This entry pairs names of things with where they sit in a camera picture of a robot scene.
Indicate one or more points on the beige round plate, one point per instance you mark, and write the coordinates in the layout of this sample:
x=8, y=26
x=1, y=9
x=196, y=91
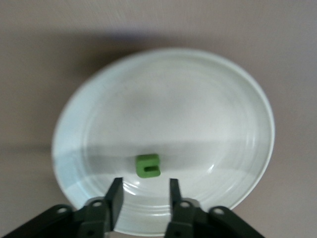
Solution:
x=173, y=111

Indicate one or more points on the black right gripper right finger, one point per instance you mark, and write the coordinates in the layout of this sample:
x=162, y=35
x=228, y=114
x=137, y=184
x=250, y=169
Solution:
x=176, y=198

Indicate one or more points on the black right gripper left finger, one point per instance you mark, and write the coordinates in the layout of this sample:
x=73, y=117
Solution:
x=114, y=198

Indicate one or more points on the green foam letter u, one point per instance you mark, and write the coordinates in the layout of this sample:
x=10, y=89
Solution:
x=142, y=163

